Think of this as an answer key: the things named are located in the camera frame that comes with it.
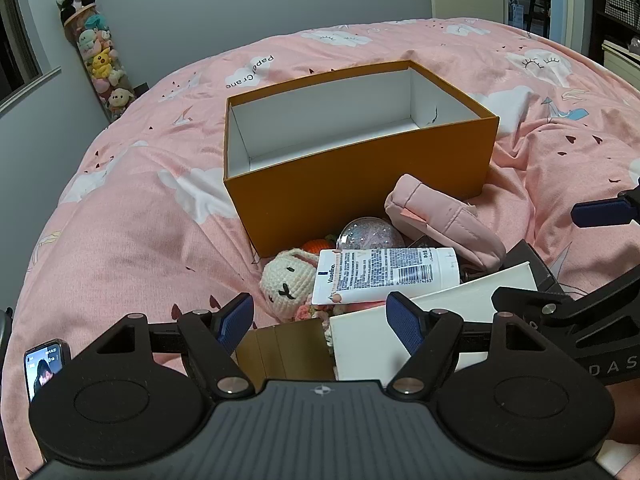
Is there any white box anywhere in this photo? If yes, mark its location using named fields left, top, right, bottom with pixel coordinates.
left=330, top=262, right=537, bottom=385

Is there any small tan cardboard box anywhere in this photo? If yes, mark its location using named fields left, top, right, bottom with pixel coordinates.
left=234, top=318, right=334, bottom=391

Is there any white crochet bunny doll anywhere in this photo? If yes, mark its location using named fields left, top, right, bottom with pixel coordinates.
left=259, top=248, right=330, bottom=325

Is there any white lotion tube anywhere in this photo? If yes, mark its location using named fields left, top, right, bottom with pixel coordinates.
left=311, top=247, right=461, bottom=306

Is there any pink padded pouch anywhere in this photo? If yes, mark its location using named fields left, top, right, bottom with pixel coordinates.
left=384, top=174, right=506, bottom=272

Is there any orange crochet carrot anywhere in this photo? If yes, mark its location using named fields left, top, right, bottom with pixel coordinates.
left=302, top=234, right=336, bottom=255

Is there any person's right hand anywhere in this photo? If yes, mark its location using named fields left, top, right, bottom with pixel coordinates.
left=608, top=379, right=640, bottom=445

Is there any black small box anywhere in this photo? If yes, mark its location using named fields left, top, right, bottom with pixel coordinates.
left=502, top=240, right=564, bottom=295

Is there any pink cloud-print duvet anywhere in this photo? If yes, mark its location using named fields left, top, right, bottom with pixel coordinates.
left=1, top=18, right=639, bottom=479

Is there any smartwatch with lit screen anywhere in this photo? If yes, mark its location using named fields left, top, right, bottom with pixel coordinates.
left=23, top=339, right=70, bottom=401

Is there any orange cardboard storage box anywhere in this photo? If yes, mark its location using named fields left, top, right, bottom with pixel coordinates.
left=224, top=60, right=499, bottom=258

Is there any dark shelf with baskets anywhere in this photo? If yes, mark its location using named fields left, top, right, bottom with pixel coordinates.
left=587, top=0, right=640, bottom=82

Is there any hanging plush toy organizer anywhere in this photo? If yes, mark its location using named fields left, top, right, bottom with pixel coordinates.
left=63, top=3, right=136, bottom=122

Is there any dark window frame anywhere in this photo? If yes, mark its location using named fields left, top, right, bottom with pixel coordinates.
left=1, top=0, right=61, bottom=116

